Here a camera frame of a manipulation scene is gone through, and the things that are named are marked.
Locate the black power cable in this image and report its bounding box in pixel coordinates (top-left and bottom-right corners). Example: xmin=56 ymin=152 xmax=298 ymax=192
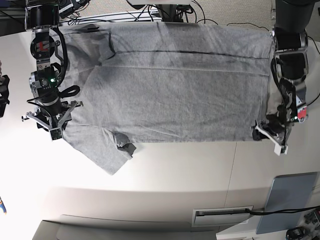
xmin=246 ymin=205 xmax=320 ymax=216

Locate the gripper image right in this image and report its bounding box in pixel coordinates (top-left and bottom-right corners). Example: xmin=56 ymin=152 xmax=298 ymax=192
xmin=251 ymin=110 xmax=291 ymax=155

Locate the black device bottom right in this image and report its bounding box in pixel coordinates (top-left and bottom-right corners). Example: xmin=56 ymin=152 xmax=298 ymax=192
xmin=285 ymin=226 xmax=307 ymax=240

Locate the black power adapter box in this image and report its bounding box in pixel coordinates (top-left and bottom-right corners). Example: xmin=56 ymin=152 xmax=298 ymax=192
xmin=58 ymin=0 xmax=74 ymax=19

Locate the white cable grommet tray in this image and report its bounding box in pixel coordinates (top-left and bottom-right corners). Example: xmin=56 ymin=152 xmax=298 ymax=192
xmin=191 ymin=206 xmax=253 ymax=228

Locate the grey laptop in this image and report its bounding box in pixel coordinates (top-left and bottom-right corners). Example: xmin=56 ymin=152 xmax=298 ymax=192
xmin=256 ymin=172 xmax=318 ymax=235

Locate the grey T-shirt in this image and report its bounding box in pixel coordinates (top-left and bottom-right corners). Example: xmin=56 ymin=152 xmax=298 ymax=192
xmin=62 ymin=22 xmax=272 ymax=175

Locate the black mouse cable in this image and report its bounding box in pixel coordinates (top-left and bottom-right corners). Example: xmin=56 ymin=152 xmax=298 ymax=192
xmin=306 ymin=36 xmax=320 ymax=106

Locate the blue orange pen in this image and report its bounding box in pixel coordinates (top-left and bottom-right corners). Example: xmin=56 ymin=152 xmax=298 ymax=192
xmin=0 ymin=198 xmax=7 ymax=214

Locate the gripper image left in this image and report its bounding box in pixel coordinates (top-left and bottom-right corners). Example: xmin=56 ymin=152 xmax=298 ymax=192
xmin=21 ymin=100 xmax=83 ymax=141

